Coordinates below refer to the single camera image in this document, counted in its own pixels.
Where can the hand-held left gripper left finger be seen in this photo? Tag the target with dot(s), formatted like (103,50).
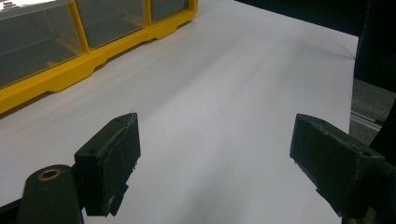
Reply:
(107,161)

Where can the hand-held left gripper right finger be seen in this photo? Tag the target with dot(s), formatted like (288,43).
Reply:
(336,161)

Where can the yellow organizer box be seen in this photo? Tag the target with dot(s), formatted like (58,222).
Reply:
(62,77)

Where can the dark curtain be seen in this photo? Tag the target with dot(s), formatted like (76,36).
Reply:
(376,46)

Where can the aluminium frame rail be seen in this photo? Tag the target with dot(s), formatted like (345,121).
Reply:
(365,120)

